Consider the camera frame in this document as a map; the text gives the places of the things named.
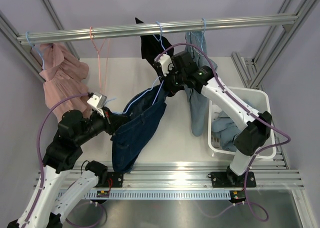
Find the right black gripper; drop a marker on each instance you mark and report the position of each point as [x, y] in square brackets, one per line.
[167, 87]

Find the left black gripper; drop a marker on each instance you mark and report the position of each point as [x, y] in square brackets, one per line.
[112, 121]

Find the light blue wire hanger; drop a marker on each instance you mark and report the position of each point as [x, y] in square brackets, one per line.
[137, 98]

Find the dark blue denim skirt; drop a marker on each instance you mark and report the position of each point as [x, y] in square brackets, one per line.
[131, 138]

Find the light blue denim skirt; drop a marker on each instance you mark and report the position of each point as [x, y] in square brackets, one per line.
[225, 129]

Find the pink wire hanger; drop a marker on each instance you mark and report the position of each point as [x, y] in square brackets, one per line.
[102, 82]

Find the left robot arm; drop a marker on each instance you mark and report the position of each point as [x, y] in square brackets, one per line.
[46, 209]

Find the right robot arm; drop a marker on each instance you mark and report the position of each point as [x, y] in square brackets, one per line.
[179, 71]

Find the blue hanger of pale denim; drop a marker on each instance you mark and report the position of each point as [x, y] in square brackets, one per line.
[198, 36]

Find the blue hanger of pink dress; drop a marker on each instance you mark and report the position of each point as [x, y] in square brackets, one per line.
[38, 51]

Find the pale blue denim garment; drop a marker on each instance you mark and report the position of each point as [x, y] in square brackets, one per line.
[197, 102]

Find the black garment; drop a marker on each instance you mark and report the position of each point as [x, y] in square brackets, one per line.
[151, 48]

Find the pink ruffled dress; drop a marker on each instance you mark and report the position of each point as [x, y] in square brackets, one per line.
[63, 74]

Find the white plastic basket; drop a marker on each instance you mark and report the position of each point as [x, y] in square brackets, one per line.
[258, 100]

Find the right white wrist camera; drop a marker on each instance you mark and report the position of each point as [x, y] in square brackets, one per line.
[163, 65]

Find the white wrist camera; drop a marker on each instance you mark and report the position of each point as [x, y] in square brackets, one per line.
[163, 65]
[96, 102]

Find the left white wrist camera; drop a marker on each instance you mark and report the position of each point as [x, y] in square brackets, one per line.
[96, 102]

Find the aluminium frame right post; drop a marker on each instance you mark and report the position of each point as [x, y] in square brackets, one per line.
[252, 71]

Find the white slotted cable duct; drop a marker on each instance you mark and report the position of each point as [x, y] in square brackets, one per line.
[157, 195]

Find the aluminium hanging rail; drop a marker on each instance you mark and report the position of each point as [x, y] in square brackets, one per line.
[152, 28]

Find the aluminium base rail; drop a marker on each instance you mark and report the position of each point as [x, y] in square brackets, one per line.
[269, 175]

